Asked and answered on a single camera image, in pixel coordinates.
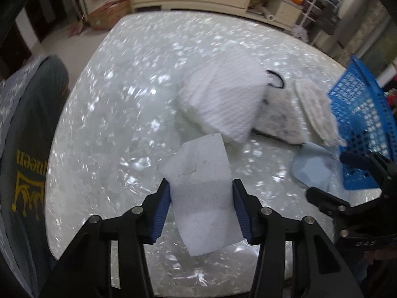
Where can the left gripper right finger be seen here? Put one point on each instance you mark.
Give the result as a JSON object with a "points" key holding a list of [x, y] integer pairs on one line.
{"points": [[318, 268]]}

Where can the white knitted towel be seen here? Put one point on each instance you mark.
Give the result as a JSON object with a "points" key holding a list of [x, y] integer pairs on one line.
{"points": [[223, 93]]}

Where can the white metal shelf rack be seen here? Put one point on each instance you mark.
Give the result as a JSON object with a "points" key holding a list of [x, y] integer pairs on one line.
{"points": [[318, 17]]}

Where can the brown cardboard box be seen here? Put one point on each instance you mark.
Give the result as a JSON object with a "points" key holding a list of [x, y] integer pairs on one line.
{"points": [[106, 17]]}

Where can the grey cloth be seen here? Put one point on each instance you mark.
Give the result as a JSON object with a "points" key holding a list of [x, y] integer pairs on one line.
{"points": [[277, 118]]}

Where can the white paper roll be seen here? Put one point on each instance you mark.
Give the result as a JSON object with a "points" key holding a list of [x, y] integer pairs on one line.
{"points": [[267, 14]]}

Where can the blue plastic basket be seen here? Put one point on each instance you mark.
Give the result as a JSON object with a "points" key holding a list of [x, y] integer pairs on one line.
{"points": [[363, 115]]}

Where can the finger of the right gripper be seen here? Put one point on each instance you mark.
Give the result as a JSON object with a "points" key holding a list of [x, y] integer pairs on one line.
{"points": [[327, 204], [362, 162]]}

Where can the grey cushioned chair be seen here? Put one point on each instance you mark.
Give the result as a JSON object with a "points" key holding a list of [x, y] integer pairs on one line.
{"points": [[32, 101]]}

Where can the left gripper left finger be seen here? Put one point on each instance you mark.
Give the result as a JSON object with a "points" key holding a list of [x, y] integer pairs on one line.
{"points": [[106, 258]]}

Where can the white fluffy round pad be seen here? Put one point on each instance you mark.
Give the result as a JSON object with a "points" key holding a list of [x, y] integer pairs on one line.
{"points": [[317, 107]]}

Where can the light blue cloth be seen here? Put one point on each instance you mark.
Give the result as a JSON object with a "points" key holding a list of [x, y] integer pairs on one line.
{"points": [[315, 166]]}

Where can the white gauze cloth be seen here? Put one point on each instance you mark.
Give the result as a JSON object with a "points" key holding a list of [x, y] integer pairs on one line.
{"points": [[200, 181]]}

